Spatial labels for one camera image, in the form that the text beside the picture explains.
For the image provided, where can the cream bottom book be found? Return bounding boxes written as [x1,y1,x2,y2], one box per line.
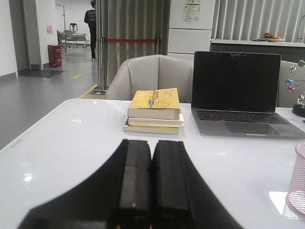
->
[123,120,179,135]

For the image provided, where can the red belt stanchion barrier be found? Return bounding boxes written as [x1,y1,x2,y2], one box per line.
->
[94,37,160,93]

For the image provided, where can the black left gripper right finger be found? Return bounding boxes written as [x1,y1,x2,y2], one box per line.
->
[151,140,242,229]

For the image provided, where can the ferris wheel desk ornament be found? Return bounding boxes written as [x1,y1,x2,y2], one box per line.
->
[285,59,305,118]

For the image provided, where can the white middle book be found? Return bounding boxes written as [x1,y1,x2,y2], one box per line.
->
[125,109,184,127]

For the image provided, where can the grey left armchair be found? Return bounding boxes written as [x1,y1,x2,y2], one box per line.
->
[105,54,193,103]

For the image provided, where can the wall poster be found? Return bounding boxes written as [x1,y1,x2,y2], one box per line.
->
[183,0,201,22]

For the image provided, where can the grey open laptop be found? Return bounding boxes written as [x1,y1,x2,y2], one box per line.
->
[191,51,305,139]

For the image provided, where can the red trash bin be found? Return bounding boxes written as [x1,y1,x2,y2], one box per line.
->
[48,44,62,67]

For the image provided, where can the grey curtain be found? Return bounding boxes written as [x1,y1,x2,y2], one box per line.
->
[96,0,171,86]

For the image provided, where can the person in black clothes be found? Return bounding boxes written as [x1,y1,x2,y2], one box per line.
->
[84,0,96,62]

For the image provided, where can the pink mesh pen holder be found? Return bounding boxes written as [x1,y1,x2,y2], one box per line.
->
[285,143,305,219]

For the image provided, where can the fruit bowl on counter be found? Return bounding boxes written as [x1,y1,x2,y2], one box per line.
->
[263,32,284,42]

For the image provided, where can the yellow top book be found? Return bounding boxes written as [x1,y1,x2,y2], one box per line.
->
[128,88,181,120]

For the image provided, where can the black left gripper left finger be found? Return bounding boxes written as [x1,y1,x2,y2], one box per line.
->
[19,139,151,229]

